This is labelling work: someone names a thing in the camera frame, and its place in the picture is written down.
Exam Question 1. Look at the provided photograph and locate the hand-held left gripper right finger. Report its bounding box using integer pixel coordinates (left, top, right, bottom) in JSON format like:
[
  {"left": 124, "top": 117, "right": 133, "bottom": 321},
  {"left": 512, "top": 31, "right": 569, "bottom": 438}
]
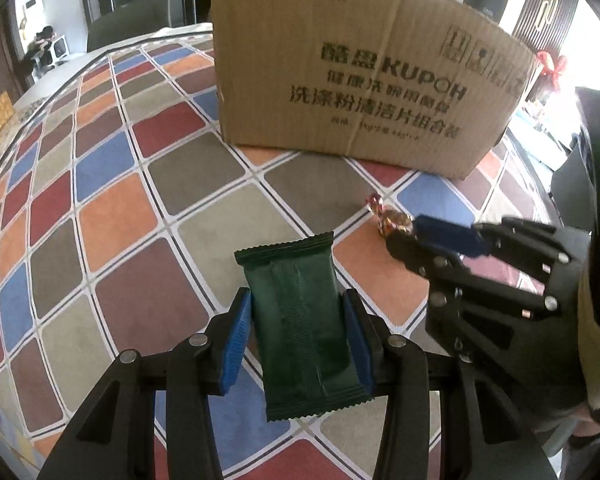
[{"left": 342, "top": 287, "right": 561, "bottom": 480}]

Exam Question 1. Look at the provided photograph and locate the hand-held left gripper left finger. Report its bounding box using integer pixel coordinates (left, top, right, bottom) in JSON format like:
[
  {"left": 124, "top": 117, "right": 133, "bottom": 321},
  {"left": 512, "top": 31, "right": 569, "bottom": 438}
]
[{"left": 37, "top": 286, "right": 253, "bottom": 480}]

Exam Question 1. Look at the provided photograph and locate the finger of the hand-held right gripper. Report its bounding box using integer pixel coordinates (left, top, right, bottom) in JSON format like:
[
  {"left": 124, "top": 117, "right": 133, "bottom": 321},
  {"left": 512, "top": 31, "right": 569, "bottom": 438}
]
[
  {"left": 386, "top": 237, "right": 557, "bottom": 319},
  {"left": 414, "top": 214, "right": 589, "bottom": 267}
]

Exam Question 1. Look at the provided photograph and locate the gold candy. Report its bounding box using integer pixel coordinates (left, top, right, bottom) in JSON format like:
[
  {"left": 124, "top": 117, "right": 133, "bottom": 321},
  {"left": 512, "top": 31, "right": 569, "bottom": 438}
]
[{"left": 364, "top": 194, "right": 417, "bottom": 239}]

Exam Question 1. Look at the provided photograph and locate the dark green snack packet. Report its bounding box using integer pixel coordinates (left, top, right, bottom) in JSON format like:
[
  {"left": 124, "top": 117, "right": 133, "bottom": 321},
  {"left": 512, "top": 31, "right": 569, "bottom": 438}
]
[{"left": 233, "top": 231, "right": 374, "bottom": 424}]

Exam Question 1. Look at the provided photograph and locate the brown cardboard box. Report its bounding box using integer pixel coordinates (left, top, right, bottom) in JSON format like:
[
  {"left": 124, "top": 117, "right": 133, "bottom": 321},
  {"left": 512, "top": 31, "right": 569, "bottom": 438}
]
[{"left": 209, "top": 0, "right": 537, "bottom": 181}]

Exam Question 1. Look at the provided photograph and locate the checkered colourful tablecloth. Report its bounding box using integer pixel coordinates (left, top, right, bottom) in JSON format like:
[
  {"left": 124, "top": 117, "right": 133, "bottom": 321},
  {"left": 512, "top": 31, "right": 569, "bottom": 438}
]
[{"left": 0, "top": 22, "right": 571, "bottom": 480}]

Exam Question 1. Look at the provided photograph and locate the red bow decoration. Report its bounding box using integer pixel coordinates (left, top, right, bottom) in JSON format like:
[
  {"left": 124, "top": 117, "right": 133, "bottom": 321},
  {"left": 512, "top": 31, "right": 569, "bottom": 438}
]
[{"left": 534, "top": 50, "right": 569, "bottom": 87}]

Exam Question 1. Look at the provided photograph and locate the grey upholstered chair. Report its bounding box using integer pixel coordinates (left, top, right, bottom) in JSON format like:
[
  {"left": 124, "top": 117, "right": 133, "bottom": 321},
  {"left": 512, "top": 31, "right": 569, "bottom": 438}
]
[{"left": 86, "top": 0, "right": 202, "bottom": 54}]

